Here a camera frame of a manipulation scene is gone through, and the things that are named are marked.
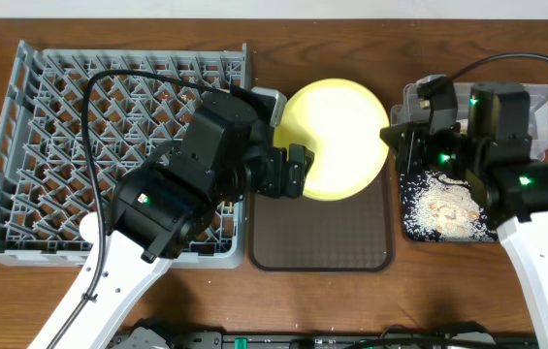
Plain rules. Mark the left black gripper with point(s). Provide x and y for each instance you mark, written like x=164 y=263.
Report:
x=283 y=171

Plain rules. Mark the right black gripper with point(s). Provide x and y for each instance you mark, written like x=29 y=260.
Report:
x=408 y=156

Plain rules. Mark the yellow round plate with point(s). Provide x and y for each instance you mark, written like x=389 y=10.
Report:
x=339 y=120

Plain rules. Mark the white cup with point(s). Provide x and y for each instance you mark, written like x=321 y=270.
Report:
x=88 y=228

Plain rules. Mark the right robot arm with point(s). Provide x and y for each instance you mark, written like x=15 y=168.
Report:
x=493 y=156

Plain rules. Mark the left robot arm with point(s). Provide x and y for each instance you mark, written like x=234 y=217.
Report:
x=164 y=204

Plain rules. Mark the black food waste tray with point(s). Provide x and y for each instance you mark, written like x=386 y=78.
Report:
x=414 y=213

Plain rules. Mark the clear plastic waste bin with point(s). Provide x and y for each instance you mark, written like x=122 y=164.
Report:
x=410 y=111

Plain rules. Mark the dark brown serving tray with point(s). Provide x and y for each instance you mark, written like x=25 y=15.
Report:
x=353 y=234

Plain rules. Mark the spilled rice food scraps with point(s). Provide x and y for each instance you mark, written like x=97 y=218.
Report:
x=443 y=208

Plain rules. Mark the grey plastic dish rack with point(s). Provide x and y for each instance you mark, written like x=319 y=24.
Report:
x=45 y=190

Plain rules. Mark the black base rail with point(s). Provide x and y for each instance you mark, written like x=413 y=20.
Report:
x=150 y=333

